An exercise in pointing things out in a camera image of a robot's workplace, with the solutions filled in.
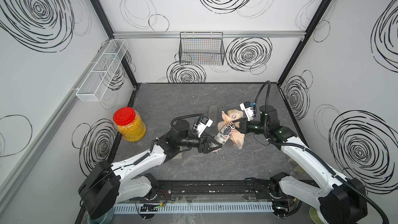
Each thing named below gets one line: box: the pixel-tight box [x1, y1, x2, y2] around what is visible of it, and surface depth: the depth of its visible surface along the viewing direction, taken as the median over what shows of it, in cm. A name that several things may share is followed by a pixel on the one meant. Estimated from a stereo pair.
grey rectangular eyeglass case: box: [171, 151, 183, 161], surface depth 84 cm
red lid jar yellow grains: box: [112, 106, 147, 143], surface depth 84 cm
